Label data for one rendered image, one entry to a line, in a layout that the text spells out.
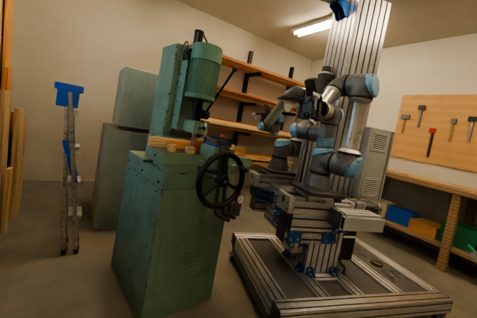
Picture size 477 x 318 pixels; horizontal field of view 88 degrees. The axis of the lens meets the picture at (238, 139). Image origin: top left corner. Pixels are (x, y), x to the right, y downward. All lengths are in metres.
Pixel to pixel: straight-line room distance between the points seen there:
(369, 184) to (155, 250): 1.35
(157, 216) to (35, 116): 2.68
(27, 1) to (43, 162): 1.82
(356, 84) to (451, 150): 2.73
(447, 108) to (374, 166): 2.37
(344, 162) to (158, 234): 1.00
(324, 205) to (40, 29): 3.49
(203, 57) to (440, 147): 3.32
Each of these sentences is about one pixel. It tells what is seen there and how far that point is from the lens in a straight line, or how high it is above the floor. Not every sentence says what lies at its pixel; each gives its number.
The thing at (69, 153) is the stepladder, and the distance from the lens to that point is 1.99.
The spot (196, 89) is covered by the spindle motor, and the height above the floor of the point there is 1.25.
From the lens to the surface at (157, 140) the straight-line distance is 1.40.
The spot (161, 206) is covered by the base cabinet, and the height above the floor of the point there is 0.63.
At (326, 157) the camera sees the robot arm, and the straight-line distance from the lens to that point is 1.40.
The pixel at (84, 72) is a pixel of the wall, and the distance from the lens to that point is 3.72.
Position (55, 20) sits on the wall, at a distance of 3.81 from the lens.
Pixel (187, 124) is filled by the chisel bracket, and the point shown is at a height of 1.04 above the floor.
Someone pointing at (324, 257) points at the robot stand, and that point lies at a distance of 1.88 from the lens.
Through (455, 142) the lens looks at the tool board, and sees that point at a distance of 3.99.
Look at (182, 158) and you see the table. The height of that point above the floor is 0.87.
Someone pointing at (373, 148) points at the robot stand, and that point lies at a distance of 1.80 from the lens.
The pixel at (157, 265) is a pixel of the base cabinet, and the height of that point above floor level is 0.32.
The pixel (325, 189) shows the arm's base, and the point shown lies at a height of 0.84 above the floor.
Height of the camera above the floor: 1.09
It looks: 3 degrees down
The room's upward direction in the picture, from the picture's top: 10 degrees clockwise
